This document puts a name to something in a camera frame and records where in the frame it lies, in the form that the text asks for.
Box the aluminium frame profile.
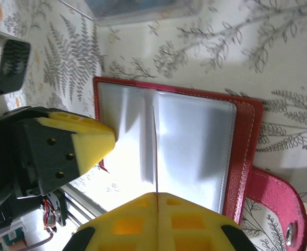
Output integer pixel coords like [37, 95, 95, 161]
[62, 181, 109, 230]

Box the red leather card holder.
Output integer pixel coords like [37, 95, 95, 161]
[92, 75, 307, 251]

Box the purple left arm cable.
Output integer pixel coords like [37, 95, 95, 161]
[25, 229, 56, 251]

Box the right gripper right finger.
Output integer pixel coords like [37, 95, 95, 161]
[158, 192, 258, 251]

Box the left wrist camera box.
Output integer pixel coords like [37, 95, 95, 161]
[0, 28, 32, 96]

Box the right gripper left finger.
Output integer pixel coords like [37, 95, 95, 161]
[62, 192, 159, 251]

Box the clear box with blue item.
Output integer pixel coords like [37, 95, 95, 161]
[58, 0, 205, 27]

